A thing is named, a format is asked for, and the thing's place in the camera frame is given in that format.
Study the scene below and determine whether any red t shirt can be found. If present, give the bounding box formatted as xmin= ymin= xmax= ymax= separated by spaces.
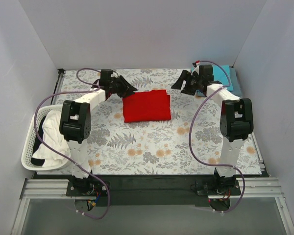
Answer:
xmin=122 ymin=90 xmax=172 ymax=123

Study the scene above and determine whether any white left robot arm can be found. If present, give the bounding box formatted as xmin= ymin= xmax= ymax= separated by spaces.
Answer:
xmin=59 ymin=70 xmax=138 ymax=196

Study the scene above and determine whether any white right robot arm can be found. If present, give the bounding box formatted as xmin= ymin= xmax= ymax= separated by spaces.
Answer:
xmin=172 ymin=65 xmax=254 ymax=195

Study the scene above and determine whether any folded turquoise t shirt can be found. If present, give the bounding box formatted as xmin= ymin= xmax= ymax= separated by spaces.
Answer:
xmin=191 ymin=63 xmax=233 ymax=94

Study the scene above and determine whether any folded grey-blue t shirt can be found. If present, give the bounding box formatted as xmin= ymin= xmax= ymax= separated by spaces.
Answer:
xmin=197 ymin=67 xmax=243 ymax=97

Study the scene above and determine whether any white t shirt in basket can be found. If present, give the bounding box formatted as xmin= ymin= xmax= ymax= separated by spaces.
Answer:
xmin=34 ymin=110 xmax=71 ymax=167

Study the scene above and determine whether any white plastic laundry basket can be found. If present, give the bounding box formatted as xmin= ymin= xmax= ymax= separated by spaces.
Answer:
xmin=21 ymin=105 xmax=69 ymax=171

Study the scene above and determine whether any black garment in basket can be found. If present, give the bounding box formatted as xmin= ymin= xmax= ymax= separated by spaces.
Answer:
xmin=30 ymin=116 xmax=46 ymax=166

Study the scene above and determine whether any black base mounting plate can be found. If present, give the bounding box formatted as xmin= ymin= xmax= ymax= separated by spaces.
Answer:
xmin=66 ymin=174 xmax=242 ymax=208

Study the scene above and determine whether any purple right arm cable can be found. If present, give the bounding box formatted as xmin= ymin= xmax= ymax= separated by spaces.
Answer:
xmin=189 ymin=60 xmax=245 ymax=213

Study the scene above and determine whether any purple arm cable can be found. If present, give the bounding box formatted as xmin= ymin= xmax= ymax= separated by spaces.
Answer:
xmin=33 ymin=68 xmax=111 ymax=220
xmin=189 ymin=60 xmax=245 ymax=213

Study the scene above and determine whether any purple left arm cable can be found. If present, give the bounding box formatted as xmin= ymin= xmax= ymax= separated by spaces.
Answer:
xmin=33 ymin=68 xmax=111 ymax=220

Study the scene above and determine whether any aluminium frame rail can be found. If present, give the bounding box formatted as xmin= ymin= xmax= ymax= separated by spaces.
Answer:
xmin=20 ymin=178 xmax=285 ymax=199

